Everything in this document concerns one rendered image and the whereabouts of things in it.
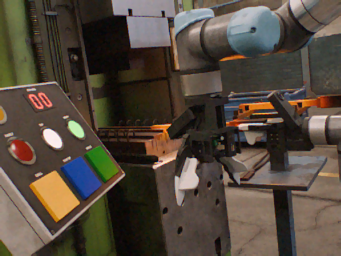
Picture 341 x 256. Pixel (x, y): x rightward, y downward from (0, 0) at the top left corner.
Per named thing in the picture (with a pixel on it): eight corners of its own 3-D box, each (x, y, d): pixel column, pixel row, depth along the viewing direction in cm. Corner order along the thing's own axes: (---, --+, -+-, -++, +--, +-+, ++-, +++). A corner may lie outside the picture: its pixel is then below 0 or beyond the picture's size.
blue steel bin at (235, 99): (311, 137, 531) (308, 86, 520) (293, 151, 469) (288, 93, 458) (235, 137, 603) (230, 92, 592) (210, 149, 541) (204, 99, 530)
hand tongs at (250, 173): (278, 144, 196) (278, 142, 196) (286, 144, 194) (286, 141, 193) (237, 181, 145) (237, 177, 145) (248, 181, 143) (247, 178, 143)
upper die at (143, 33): (171, 46, 129) (167, 17, 127) (130, 48, 113) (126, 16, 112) (91, 61, 155) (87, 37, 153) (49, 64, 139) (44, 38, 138)
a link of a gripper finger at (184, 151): (172, 174, 69) (190, 131, 71) (168, 173, 71) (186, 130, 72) (191, 183, 72) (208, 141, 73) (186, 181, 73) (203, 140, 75)
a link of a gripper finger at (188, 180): (182, 207, 66) (201, 158, 67) (164, 199, 71) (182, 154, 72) (194, 212, 67) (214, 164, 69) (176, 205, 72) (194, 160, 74)
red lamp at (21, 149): (40, 159, 65) (36, 135, 65) (16, 167, 62) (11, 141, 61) (31, 159, 67) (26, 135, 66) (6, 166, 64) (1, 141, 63)
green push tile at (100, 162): (119, 171, 87) (100, 144, 87) (107, 181, 79) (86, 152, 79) (114, 175, 88) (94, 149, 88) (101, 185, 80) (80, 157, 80)
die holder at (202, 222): (232, 248, 148) (219, 137, 142) (174, 301, 119) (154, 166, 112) (130, 226, 183) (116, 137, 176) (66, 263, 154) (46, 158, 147)
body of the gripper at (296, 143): (264, 152, 103) (308, 153, 95) (260, 121, 102) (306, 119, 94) (275, 145, 109) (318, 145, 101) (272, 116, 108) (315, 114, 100)
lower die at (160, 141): (184, 147, 134) (181, 123, 133) (147, 162, 119) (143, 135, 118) (104, 145, 160) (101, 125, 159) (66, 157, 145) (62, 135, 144)
